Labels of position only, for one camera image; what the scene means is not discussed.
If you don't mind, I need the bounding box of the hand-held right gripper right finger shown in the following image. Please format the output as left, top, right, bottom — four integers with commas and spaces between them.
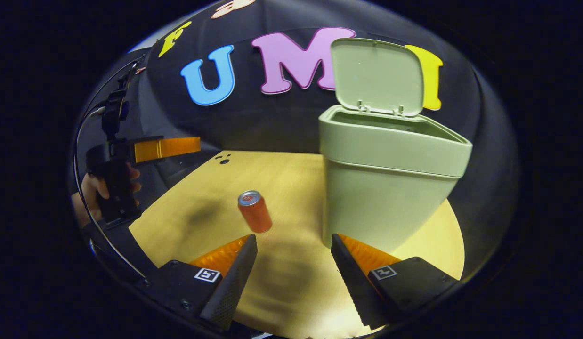
330, 233, 459, 330

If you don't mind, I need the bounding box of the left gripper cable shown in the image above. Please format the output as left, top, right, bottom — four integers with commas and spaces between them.
73, 106, 148, 279

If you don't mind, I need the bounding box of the black backdrop cloth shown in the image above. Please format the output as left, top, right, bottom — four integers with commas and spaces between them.
73, 0, 518, 283

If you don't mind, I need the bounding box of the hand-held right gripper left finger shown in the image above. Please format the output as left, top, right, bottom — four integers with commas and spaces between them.
136, 234, 258, 331

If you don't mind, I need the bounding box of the orange pop can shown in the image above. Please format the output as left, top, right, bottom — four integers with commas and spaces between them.
238, 190, 273, 234

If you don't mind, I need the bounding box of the pale green desktop garbage bin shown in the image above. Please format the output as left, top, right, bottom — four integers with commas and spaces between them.
318, 38, 473, 255

